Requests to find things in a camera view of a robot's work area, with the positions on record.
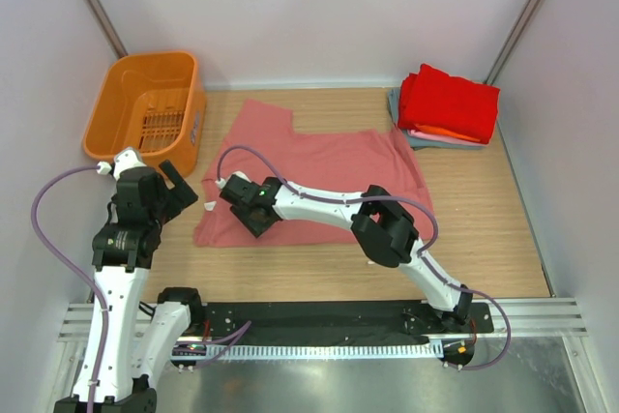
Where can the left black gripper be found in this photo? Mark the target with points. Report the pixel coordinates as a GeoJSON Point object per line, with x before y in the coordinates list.
{"type": "Point", "coordinates": [180, 194]}

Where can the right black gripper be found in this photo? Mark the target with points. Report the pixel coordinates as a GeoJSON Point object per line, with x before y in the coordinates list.
{"type": "Point", "coordinates": [256, 228]}

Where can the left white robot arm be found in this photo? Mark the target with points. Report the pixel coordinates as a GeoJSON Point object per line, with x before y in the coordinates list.
{"type": "Point", "coordinates": [118, 373]}

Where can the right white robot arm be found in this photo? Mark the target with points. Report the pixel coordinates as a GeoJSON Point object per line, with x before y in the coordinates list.
{"type": "Point", "coordinates": [392, 231]}

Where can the orange plastic basket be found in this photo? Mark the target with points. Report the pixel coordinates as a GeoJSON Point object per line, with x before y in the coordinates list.
{"type": "Point", "coordinates": [153, 102]}

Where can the light pink folded t shirt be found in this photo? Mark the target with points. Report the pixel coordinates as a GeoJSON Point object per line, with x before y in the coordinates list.
{"type": "Point", "coordinates": [444, 139]}

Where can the grey folded t shirt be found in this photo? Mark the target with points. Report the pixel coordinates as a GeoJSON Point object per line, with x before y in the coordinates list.
{"type": "Point", "coordinates": [417, 143]}

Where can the orange folded t shirt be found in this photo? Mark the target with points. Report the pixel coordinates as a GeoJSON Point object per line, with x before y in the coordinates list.
{"type": "Point", "coordinates": [465, 132]}

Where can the red folded t shirt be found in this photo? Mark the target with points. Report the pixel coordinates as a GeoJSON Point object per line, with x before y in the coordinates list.
{"type": "Point", "coordinates": [430, 95]}

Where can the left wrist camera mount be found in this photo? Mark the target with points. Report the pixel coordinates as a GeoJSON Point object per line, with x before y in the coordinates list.
{"type": "Point", "coordinates": [128, 159]}

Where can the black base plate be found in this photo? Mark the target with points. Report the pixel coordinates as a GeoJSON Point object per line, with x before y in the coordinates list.
{"type": "Point", "coordinates": [299, 322]}

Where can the white slotted cable duct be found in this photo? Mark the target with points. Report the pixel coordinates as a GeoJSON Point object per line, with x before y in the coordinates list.
{"type": "Point", "coordinates": [239, 353]}

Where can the aluminium frame rail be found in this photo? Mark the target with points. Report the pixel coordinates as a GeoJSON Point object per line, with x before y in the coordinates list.
{"type": "Point", "coordinates": [529, 318]}

